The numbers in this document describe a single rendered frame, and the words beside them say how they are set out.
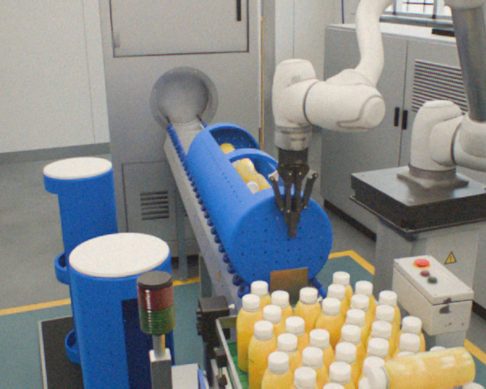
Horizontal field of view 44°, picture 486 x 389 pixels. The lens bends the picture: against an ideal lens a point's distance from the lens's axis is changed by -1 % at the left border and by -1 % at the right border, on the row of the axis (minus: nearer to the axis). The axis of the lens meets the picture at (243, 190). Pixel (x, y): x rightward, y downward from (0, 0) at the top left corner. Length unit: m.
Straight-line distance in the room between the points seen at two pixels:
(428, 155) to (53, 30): 4.91
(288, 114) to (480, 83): 0.65
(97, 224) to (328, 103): 1.43
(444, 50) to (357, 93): 2.23
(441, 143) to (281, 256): 0.71
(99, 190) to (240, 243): 1.05
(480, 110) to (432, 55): 1.72
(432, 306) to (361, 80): 0.52
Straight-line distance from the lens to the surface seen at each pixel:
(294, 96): 1.41
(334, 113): 1.34
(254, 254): 1.60
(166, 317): 1.10
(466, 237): 2.18
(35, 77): 6.48
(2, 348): 3.40
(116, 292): 1.65
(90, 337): 1.76
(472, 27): 1.77
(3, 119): 6.55
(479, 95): 1.88
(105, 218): 2.57
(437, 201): 1.99
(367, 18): 1.59
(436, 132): 2.05
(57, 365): 2.91
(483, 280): 3.47
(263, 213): 1.56
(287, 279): 1.58
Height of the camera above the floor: 1.75
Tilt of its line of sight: 19 degrees down
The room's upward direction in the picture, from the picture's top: 1 degrees counter-clockwise
